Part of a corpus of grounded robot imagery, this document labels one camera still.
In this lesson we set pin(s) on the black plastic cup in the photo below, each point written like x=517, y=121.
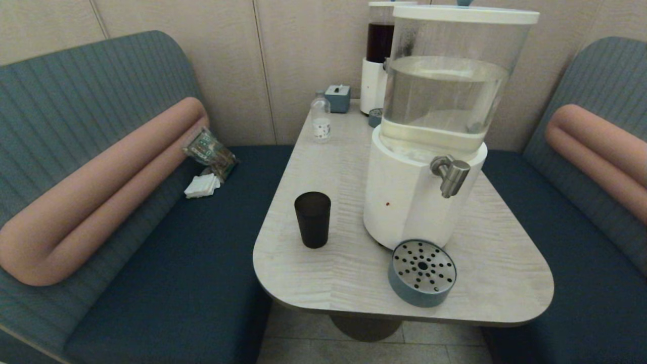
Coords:
x=313, y=222

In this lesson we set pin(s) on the clear water dispenser white base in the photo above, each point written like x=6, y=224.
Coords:
x=404, y=202

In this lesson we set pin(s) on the small clear bottle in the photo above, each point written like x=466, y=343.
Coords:
x=320, y=121

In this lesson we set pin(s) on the small blue drip tray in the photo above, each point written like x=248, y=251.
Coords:
x=374, y=118

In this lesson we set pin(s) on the small blue box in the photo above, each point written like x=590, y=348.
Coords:
x=337, y=98

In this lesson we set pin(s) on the dark drink dispenser white base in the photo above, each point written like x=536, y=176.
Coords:
x=373, y=86

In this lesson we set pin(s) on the green snack packet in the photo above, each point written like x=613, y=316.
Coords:
x=210, y=151

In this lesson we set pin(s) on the white napkin stack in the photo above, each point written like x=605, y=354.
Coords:
x=202, y=186

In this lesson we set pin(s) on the round blue drip tray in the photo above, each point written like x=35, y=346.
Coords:
x=422, y=268

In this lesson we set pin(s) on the pink bolster cushion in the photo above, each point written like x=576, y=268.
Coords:
x=101, y=192
x=596, y=146

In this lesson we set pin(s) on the teal bench seat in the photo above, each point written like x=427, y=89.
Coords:
x=76, y=86
x=581, y=253

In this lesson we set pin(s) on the round table pedestal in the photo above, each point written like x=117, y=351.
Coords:
x=365, y=328

